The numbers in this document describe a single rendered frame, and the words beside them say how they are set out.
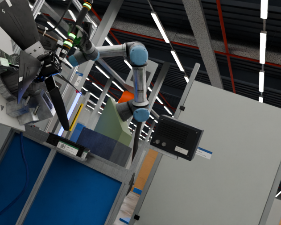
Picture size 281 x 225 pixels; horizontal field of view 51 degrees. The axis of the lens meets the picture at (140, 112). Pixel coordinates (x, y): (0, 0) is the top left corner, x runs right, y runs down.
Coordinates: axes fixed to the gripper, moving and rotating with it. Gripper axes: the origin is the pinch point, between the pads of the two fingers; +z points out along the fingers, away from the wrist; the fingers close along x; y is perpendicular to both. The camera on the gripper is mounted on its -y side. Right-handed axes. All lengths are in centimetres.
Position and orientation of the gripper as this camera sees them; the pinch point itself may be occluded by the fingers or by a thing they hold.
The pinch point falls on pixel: (73, 24)
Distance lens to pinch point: 175.2
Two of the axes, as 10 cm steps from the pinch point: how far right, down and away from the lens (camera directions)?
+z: -2.1, -2.6, -9.4
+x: -8.9, -3.5, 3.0
